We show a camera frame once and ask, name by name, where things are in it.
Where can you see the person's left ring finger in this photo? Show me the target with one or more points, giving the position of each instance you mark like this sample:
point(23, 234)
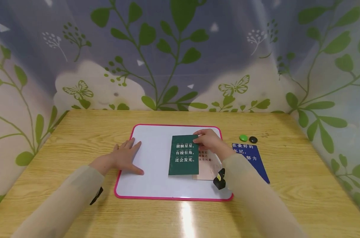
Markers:
point(125, 145)

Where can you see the person's right thumb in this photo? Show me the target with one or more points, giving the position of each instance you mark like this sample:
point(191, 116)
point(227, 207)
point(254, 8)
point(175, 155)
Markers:
point(198, 141)

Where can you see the green round magnet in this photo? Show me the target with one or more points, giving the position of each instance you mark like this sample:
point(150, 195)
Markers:
point(243, 138)

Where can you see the pink-framed whiteboard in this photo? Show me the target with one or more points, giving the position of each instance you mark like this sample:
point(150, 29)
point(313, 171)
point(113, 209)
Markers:
point(153, 178)

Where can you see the person's left little finger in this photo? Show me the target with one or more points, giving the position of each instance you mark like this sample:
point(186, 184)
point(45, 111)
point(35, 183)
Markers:
point(117, 147)

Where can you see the person's right hand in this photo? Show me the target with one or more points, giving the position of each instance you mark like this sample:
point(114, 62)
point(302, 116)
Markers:
point(212, 142)

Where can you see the dark green text card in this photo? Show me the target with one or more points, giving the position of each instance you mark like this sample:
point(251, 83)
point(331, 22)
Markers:
point(183, 155)

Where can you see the person's left middle finger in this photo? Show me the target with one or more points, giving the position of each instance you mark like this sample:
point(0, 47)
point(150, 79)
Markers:
point(130, 143)

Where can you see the black round magnet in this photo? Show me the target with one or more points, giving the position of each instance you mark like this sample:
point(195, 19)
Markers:
point(253, 139)

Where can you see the person's left thumb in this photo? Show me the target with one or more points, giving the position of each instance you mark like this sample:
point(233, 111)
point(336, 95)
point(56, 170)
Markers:
point(136, 170)

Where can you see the person's left index finger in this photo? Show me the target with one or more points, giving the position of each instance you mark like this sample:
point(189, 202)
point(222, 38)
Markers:
point(136, 148)

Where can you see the person's left hand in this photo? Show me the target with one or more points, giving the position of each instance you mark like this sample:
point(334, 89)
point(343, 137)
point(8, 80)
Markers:
point(123, 158)

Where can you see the person's right index finger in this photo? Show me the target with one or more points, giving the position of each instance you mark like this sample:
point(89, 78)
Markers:
point(201, 132)

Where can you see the blue text card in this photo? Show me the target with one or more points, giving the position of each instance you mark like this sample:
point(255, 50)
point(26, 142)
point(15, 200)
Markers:
point(257, 162)

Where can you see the person's right forearm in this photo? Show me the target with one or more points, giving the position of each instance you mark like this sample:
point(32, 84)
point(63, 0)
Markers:
point(257, 198)

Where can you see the black wrist band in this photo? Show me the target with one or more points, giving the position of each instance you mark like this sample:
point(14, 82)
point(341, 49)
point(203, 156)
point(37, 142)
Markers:
point(96, 195)
point(219, 180)

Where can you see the beige text card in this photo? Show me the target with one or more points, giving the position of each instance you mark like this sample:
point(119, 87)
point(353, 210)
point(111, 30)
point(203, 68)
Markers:
point(208, 167)

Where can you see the person's left forearm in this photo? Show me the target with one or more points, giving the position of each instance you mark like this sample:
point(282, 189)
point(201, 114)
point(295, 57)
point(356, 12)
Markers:
point(63, 201)

